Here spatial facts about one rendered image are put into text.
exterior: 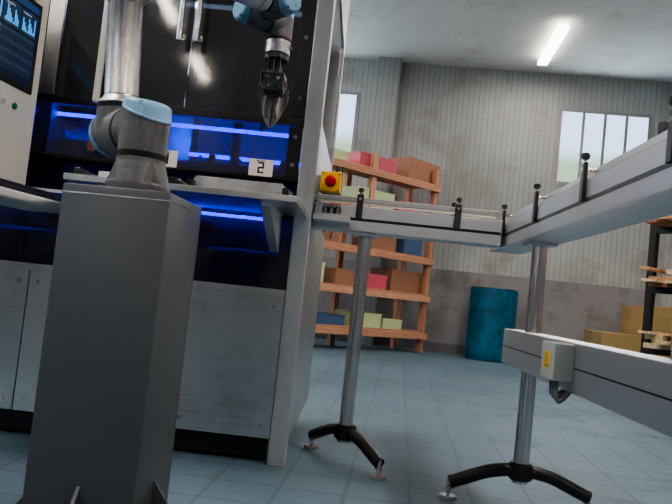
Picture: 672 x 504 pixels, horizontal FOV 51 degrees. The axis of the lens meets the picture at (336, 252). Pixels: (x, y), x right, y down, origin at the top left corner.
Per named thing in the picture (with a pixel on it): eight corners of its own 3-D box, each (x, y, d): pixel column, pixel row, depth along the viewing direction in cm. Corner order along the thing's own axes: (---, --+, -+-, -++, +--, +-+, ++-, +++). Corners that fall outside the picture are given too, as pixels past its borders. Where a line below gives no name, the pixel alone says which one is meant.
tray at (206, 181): (218, 202, 245) (219, 192, 246) (292, 209, 244) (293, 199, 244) (195, 186, 212) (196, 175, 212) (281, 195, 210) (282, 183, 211)
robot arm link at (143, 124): (130, 146, 161) (137, 88, 162) (104, 151, 171) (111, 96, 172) (177, 157, 169) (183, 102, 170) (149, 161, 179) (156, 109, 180)
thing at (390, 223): (311, 226, 256) (316, 183, 257) (314, 230, 272) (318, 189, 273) (501, 245, 254) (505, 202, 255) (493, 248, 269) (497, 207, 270)
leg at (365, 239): (332, 438, 263) (353, 233, 268) (356, 440, 263) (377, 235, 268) (331, 442, 254) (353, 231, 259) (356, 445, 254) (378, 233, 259)
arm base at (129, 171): (156, 193, 161) (162, 150, 162) (93, 187, 162) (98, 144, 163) (177, 202, 176) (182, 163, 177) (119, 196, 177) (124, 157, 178)
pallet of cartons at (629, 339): (649, 376, 899) (654, 309, 904) (694, 390, 760) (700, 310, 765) (569, 367, 908) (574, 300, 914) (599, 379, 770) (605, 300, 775)
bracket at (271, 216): (270, 251, 247) (274, 214, 248) (278, 252, 247) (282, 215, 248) (256, 244, 213) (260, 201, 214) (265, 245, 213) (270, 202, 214)
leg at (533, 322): (502, 477, 229) (523, 242, 234) (530, 480, 229) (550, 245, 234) (508, 484, 220) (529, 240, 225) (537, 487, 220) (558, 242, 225)
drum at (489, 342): (508, 360, 916) (514, 290, 921) (516, 364, 854) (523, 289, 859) (461, 355, 922) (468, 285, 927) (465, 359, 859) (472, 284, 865)
